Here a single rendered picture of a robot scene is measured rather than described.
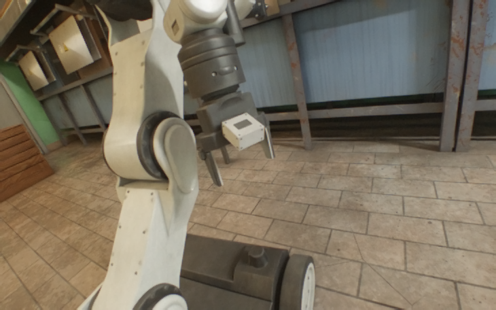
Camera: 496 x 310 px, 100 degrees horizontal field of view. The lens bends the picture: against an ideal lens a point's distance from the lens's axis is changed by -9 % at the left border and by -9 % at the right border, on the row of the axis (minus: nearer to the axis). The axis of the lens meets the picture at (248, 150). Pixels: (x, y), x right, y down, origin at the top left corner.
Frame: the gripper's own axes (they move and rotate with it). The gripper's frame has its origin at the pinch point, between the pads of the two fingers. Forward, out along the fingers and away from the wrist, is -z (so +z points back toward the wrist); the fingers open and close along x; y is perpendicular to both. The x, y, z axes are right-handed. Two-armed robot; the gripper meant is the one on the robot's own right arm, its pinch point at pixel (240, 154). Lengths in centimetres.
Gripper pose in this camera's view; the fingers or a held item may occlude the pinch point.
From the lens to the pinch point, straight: 38.5
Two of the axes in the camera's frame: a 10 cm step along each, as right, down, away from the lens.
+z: -3.0, -9.2, -2.7
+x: 8.2, -3.9, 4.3
